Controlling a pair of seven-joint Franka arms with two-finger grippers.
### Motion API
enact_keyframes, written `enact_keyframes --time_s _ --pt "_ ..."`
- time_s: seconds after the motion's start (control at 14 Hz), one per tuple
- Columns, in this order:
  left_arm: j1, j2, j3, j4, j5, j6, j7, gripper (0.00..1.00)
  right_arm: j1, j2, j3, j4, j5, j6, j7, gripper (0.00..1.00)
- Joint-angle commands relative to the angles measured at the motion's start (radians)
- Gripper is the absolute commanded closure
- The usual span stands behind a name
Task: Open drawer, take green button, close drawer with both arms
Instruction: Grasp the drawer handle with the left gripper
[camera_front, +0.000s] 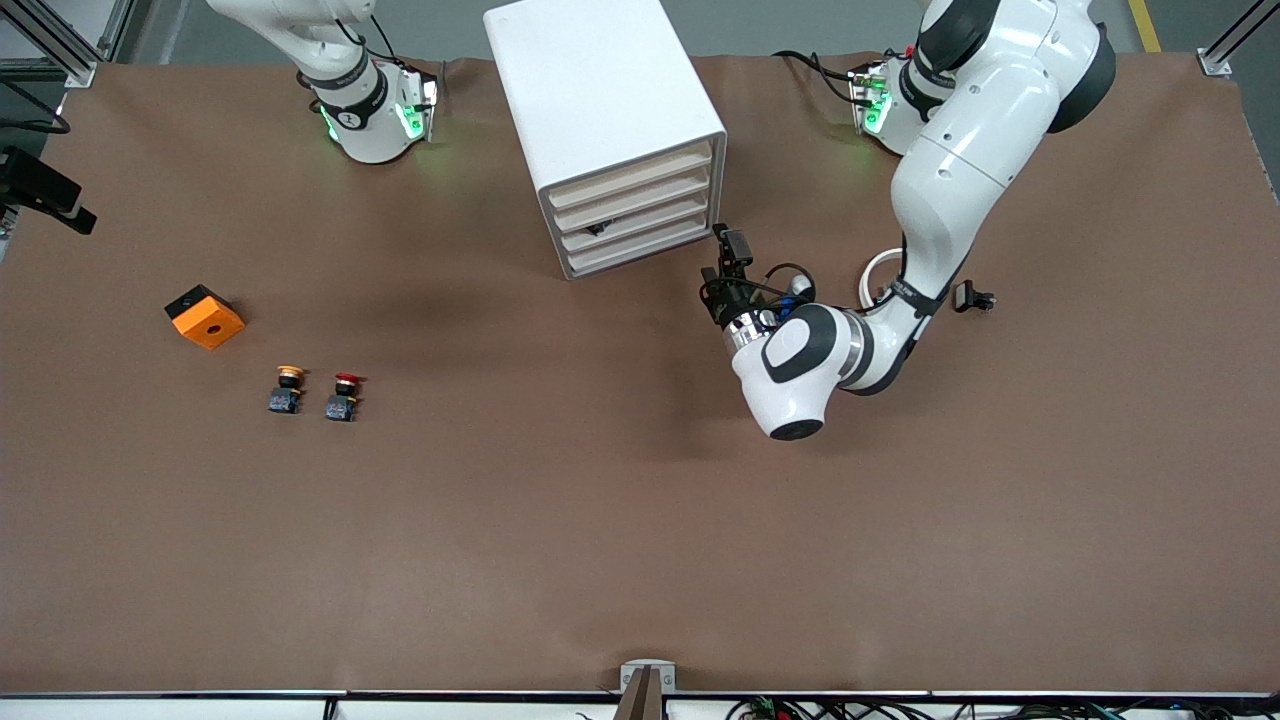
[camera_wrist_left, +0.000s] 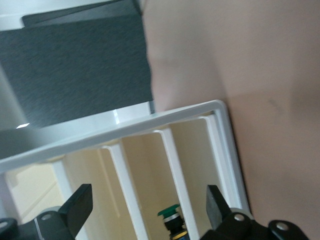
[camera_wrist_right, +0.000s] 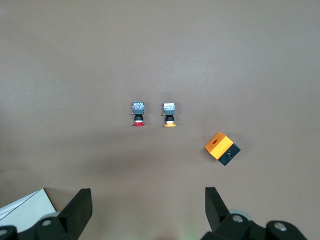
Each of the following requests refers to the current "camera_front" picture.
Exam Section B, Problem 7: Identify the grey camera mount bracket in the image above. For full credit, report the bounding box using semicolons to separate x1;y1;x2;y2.
613;659;678;720

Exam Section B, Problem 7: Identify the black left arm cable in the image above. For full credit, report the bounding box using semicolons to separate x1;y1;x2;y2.
700;261;817;322

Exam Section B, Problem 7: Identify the white curved plastic ring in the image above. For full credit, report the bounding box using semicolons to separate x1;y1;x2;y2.
860;248;911;311

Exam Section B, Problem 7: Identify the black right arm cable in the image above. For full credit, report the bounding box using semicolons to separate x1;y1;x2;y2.
0;78;72;134

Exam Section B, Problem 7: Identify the orange button box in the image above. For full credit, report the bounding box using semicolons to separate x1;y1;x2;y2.
164;284;247;351

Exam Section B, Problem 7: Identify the brown table cover sheet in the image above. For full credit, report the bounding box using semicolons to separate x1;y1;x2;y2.
0;52;1280;696

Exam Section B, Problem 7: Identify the yellow push button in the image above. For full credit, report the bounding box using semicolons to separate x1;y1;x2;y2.
268;365;307;416

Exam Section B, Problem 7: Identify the red push button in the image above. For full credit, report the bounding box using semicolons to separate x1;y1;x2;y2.
324;372;365;423

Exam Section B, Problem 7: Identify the aluminium frame profile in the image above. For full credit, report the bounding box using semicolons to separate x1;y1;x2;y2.
0;0;136;89
1198;0;1280;78

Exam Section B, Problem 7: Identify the black arm base cable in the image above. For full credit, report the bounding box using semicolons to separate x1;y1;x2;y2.
773;48;881;109

